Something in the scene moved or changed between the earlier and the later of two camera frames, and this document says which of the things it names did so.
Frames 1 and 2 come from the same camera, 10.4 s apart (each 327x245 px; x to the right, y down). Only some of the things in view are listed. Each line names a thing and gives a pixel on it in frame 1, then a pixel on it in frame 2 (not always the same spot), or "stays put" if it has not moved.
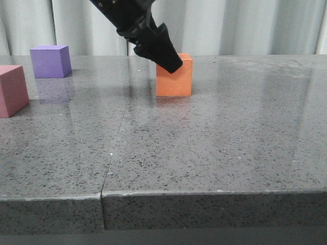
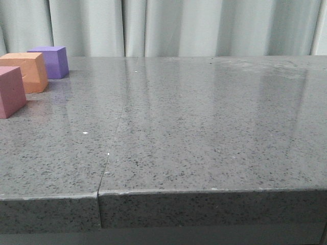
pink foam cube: x=14 y=92 stays put
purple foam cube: x=51 y=61 stays put
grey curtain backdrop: x=197 y=27 stays put
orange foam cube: x=178 y=83 → x=32 y=68
